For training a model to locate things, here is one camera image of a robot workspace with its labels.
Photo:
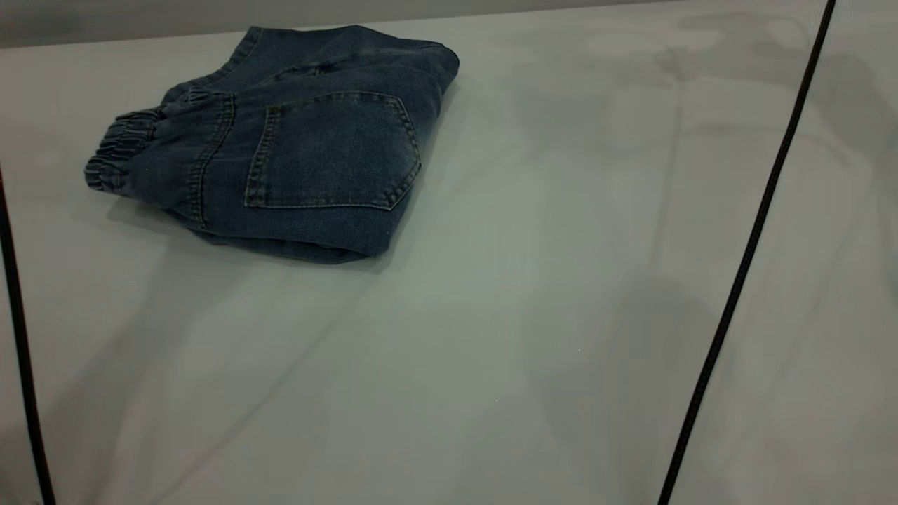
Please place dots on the blue denim shorts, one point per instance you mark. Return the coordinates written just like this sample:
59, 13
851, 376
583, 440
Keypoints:
316, 154

